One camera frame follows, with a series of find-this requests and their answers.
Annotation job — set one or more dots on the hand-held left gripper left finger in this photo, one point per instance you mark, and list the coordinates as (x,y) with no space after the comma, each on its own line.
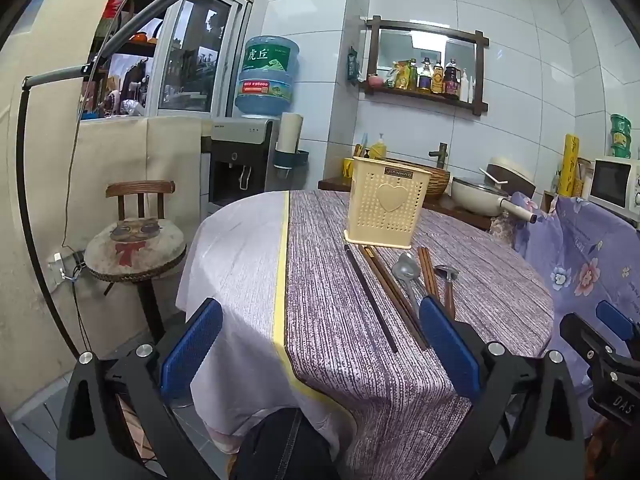
(192,345)

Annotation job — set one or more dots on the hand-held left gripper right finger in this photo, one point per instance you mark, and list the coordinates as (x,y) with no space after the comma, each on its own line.
(447,350)

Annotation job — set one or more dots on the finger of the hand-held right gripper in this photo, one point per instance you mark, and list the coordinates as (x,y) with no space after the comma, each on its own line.
(582,332)
(616,317)

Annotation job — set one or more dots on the black chopstick with gold band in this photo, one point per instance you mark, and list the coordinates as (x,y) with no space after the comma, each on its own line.
(371,297)

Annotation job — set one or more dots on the cream perforated utensil holder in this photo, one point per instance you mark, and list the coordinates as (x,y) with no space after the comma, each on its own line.
(385,210)

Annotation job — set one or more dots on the purple floral cloth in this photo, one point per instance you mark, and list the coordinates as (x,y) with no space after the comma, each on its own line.
(585,250)

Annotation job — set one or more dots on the white table cover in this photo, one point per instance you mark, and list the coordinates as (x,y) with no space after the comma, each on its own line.
(235,270)

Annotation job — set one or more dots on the purple striped tablecloth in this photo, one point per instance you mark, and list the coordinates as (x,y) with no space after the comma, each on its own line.
(350,370)

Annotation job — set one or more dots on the cat print seat cushion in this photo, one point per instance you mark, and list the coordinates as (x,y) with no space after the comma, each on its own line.
(135,245)

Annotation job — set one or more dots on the brown patterned cloth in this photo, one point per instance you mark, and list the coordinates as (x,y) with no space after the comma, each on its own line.
(502,230)

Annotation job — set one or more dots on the white microwave oven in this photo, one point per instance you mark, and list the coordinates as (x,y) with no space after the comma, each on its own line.
(612,185)

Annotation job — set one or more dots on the glass storage jar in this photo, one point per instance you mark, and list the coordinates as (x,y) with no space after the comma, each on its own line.
(583,177)

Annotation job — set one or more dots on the white power strip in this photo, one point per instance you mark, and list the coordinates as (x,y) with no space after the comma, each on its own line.
(62,266)

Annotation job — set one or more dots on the white lidded pan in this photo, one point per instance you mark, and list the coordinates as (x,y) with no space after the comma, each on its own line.
(475,200)

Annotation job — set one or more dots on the yellow patterned roll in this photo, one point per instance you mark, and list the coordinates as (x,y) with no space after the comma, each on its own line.
(570,165)

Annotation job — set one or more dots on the wooden chair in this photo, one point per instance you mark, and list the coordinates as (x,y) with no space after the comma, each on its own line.
(140,192)

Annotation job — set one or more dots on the woven basket sink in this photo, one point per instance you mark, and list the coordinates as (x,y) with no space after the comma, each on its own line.
(440,182)

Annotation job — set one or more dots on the white brown rice cooker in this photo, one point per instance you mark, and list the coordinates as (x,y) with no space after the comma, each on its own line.
(515,172)

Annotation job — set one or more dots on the white rice paddle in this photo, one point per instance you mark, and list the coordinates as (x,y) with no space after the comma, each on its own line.
(487,174)

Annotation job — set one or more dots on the stacked green cups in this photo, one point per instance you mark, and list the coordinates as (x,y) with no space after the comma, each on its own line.
(620,135)

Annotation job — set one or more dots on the water dispenser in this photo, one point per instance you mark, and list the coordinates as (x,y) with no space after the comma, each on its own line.
(240,160)

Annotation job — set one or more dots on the bronze faucet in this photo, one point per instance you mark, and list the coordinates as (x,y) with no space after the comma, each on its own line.
(441,155)

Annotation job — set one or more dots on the beige backdrop panel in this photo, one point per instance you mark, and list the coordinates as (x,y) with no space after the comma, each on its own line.
(115,155)

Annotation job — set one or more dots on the yellow mug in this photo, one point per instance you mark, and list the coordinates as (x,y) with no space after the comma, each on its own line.
(348,169)

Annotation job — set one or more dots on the yellow soap pump bottle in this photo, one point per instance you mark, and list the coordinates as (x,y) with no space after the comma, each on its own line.
(378,149)

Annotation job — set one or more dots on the paper cup dispenser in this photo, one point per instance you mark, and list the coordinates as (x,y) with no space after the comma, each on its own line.
(289,135)

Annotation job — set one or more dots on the white squeeze bottle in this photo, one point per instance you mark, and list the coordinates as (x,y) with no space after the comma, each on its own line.
(466,87)

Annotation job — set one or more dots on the dark soy sauce bottle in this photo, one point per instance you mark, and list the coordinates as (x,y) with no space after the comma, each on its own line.
(452,82)

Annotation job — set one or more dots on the amber sauce bottle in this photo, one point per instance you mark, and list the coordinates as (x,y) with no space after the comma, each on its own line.
(438,80)

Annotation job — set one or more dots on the yellow green snack bag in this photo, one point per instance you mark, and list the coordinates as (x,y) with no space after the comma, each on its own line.
(402,77)

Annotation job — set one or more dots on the pink small cup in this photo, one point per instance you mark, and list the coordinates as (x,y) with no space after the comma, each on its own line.
(375,81)

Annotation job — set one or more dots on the blue water jug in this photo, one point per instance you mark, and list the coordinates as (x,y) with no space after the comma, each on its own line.
(267,75)

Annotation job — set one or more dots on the aluminium sliding window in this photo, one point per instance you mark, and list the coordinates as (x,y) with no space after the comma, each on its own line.
(200,50)

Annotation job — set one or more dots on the green hanging packet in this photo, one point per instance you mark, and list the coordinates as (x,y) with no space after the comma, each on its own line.
(353,62)

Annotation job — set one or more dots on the orange teapot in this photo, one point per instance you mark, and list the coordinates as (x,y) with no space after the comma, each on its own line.
(140,37)

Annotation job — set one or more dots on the red artificial flower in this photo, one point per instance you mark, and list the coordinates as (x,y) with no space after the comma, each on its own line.
(115,4)

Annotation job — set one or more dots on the wooden framed wall shelf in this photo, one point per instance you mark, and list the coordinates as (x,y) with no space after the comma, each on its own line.
(372,50)

